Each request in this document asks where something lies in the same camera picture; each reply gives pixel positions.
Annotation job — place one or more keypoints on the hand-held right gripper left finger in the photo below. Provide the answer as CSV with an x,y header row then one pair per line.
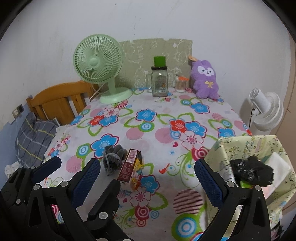
x,y
86,183

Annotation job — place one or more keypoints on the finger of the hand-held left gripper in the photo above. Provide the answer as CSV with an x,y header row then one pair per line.
x,y
47,168
105,201

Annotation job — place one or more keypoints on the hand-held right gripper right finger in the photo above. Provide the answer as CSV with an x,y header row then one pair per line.
x,y
208,183

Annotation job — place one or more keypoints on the yellow patterned fabric box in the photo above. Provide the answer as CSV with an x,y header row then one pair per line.
x,y
222,150

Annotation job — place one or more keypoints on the white cloth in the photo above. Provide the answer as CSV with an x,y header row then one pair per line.
x,y
10,170

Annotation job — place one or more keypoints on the grey knit cloth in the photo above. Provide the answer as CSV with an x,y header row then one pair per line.
x,y
112,160

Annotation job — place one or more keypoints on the grey plaid pillow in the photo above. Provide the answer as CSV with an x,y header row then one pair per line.
x,y
32,136

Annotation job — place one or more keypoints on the green packet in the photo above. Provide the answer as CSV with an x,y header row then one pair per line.
x,y
245,184

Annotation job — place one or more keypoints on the yellow and brown snack box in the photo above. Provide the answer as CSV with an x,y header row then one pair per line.
x,y
129,166

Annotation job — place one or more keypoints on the white tissue pack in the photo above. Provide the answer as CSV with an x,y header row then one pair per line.
x,y
278,163

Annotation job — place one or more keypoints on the wooden headboard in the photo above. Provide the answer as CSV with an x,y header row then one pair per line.
x,y
57,95

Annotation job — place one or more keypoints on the floral tablecloth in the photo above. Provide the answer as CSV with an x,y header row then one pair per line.
x,y
161,115

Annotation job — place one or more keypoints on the white floor fan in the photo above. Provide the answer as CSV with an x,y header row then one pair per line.
x,y
268,109

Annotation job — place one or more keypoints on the small jar with orange lid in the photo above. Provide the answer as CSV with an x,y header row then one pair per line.
x,y
180,85

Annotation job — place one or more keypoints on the purple plush bunny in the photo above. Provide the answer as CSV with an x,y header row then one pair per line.
x,y
204,81

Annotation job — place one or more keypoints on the glass jar mug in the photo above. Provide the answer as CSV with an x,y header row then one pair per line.
x,y
159,83

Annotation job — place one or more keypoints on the beige door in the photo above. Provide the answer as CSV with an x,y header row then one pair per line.
x,y
291,104

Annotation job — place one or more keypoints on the green desk fan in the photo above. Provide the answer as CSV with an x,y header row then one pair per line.
x,y
97,62

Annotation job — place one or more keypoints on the green plastic cup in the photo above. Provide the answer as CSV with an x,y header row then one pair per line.
x,y
159,61

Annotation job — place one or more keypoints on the wall socket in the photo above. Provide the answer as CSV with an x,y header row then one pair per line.
x,y
17,110

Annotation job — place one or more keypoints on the green patterned wall sheet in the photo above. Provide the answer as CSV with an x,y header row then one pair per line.
x,y
138,53

